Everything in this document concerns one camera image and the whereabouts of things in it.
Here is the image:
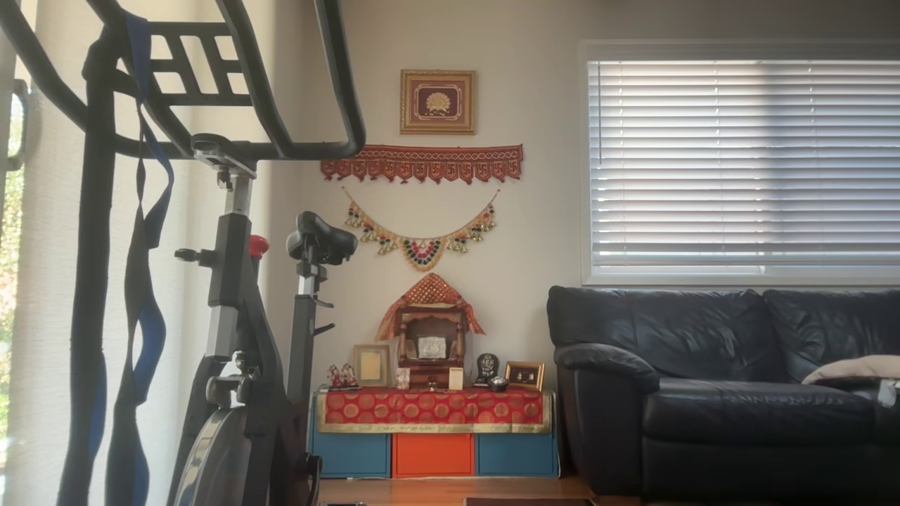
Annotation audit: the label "beaded gold garland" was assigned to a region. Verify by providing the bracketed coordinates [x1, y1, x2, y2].
[342, 187, 501, 273]

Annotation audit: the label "wooden shrine red canopy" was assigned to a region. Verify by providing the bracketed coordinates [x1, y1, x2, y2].
[376, 273, 486, 389]

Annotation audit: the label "red gold patterned cloth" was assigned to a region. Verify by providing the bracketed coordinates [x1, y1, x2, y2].
[315, 389, 554, 434]

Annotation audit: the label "orange storage cube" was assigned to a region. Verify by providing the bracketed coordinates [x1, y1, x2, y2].
[392, 433, 476, 479]

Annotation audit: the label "blue storage cube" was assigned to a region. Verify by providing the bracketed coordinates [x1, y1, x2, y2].
[309, 394, 392, 479]
[476, 432, 560, 478]

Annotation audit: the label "black exercise bike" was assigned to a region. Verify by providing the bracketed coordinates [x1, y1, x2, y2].
[0, 0, 368, 506]

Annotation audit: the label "black leather sofa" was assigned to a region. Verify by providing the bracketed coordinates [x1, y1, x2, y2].
[547, 285, 900, 503]

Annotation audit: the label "white window blinds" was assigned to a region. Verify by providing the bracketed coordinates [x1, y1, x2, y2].
[588, 60, 900, 276]

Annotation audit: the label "white curtain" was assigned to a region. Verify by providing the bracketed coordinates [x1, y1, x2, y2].
[0, 0, 310, 506]

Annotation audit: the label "beige cushion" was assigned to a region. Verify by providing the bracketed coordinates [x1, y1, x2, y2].
[802, 355, 900, 386]

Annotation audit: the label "red embroidered wall hanging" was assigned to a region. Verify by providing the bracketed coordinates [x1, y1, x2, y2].
[321, 144, 525, 186]

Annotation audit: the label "pale picture frame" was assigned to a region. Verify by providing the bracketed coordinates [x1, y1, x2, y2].
[353, 344, 392, 388]

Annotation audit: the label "small gold picture frame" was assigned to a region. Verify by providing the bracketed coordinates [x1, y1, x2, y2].
[505, 361, 546, 391]

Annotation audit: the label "gold framed wall picture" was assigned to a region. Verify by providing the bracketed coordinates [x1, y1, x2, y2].
[399, 69, 477, 136]

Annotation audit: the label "blue black hanging strap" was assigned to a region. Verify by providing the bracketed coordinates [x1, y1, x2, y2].
[105, 11, 176, 506]

